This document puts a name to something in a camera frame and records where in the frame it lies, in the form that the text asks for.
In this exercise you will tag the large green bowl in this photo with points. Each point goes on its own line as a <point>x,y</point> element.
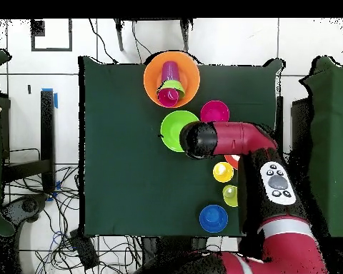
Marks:
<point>171,131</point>

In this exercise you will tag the pink cup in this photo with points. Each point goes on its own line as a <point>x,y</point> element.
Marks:
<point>168,97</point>

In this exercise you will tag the small pink bowl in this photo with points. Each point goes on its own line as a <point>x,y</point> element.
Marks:
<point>214,111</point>

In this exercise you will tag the small green bowl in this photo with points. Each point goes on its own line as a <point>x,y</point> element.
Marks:
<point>173,84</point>

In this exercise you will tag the large orange bowl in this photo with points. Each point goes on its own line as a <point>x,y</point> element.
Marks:
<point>188,77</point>

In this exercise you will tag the purple cup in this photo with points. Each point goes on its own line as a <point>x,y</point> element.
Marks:
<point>170,71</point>

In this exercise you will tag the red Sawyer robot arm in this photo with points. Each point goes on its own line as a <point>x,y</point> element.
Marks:
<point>234,137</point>

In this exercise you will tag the yellow cup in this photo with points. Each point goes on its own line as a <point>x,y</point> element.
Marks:
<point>223,172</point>

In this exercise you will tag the dark green tablecloth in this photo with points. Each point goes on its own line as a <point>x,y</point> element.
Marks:
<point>117,171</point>

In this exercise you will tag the wide red-orange bowl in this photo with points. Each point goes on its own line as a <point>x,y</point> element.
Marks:
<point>233,161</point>

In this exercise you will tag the lime yellow-green cup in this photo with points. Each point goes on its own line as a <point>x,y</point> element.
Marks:
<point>231,197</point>

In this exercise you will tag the blue bowl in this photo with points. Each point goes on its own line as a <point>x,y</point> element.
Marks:
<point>213,218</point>

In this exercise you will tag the black metal stand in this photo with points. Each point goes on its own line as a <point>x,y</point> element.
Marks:
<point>47,128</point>

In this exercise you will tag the black power strip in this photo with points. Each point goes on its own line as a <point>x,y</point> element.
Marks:
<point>84,251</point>

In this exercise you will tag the black camera stand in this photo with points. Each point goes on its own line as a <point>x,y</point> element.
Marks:
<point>120,34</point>

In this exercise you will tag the black pedestal leg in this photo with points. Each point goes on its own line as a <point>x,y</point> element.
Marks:
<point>28,206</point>

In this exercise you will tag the black square frame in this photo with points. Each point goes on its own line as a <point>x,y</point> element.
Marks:
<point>37,28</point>

